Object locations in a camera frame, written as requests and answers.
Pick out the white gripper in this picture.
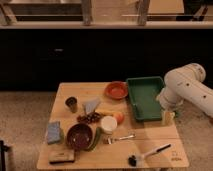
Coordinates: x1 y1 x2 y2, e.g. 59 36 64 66
156 87 182 126

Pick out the red yellow apple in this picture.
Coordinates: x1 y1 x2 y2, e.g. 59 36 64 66
113 112 124 124

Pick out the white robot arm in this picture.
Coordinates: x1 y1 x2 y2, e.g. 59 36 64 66
156 63 213 125

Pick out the white paper cup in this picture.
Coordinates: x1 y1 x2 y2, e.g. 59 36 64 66
100 116 117 134

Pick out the dark metal cup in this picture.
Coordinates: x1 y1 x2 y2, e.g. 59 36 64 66
65 97 78 113

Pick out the green plastic tray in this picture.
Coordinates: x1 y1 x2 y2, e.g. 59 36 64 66
126 76 164 122

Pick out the black white dish brush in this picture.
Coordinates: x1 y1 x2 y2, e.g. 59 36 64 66
128 144 171 167

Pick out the orange plastic bowl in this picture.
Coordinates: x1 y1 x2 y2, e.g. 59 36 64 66
104 81 128 100

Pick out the silver fork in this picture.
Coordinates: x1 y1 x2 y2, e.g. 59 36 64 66
103 134 135 144

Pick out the green cucumber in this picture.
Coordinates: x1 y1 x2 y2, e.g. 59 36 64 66
85 127 102 151

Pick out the dark red grape bunch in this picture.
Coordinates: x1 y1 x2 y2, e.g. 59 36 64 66
77 113 101 124

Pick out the blue grey folded cloth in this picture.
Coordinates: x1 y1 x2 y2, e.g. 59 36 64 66
83 98 100 114

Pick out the maroon bowl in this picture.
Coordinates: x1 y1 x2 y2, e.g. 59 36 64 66
66 123 93 151

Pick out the brown wooden block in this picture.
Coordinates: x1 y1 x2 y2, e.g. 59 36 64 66
49 150 75 164

